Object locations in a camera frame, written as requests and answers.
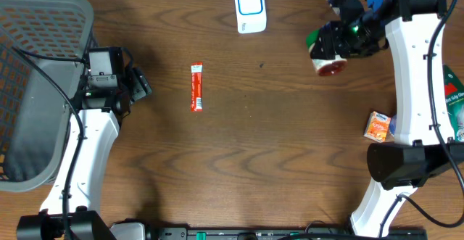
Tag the white barcode scanner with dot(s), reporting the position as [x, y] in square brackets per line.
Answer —
[251, 16]

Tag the grey plastic shopping basket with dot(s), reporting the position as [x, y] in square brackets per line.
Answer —
[53, 35]

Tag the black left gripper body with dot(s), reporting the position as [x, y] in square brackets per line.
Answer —
[138, 85]

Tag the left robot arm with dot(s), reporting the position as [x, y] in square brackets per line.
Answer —
[107, 89]

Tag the green 3M gloves package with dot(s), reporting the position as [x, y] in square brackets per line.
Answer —
[453, 88]

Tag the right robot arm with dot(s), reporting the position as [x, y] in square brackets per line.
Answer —
[424, 144]

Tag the black mounting rail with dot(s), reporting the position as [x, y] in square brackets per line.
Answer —
[253, 233]

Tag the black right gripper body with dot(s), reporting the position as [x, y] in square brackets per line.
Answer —
[361, 38]

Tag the white cotton swab tub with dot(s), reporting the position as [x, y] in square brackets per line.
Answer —
[392, 125]

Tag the orange Kleenex tissue pack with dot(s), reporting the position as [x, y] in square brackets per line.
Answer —
[377, 127]

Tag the green lid jar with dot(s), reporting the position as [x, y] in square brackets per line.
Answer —
[324, 67]

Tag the red box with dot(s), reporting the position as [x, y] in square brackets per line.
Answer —
[196, 86]

